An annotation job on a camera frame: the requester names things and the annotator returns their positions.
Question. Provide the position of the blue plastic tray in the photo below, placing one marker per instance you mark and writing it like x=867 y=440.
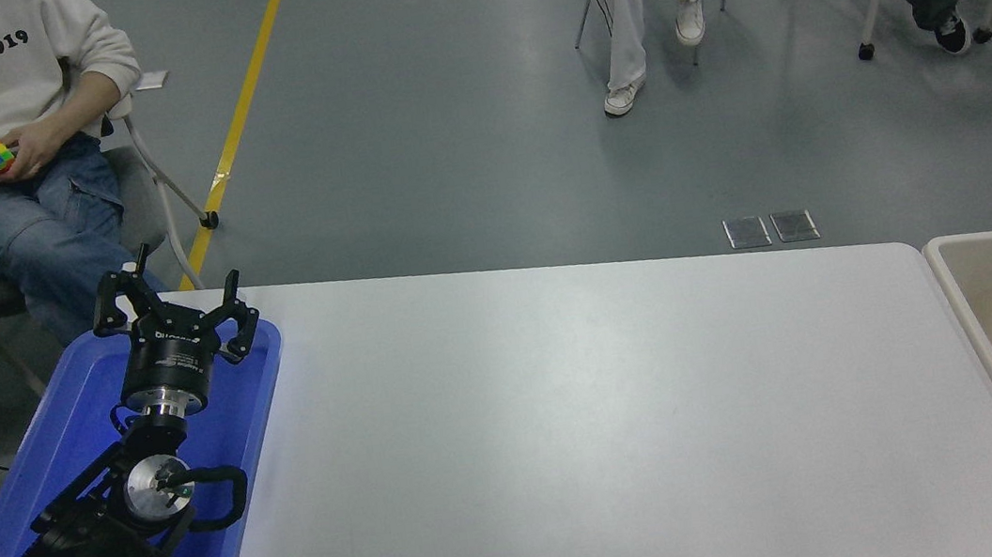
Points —
x=61 y=436

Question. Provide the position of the seated person, white shoes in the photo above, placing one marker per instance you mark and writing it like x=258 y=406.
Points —
x=624 y=7

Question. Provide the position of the grey wheeled office chair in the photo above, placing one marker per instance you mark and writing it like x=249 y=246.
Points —
x=136 y=200

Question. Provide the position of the yellow floor tape line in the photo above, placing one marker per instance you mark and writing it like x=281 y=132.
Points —
x=241 y=92

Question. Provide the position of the metal floor plate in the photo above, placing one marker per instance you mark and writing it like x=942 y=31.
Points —
x=746 y=232
x=793 y=226

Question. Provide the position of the person's left forearm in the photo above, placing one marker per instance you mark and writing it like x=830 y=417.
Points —
x=87 y=106

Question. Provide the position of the person's left hand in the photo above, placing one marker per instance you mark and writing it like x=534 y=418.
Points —
x=37 y=146

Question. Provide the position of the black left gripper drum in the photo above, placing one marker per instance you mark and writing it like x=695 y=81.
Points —
x=170 y=361

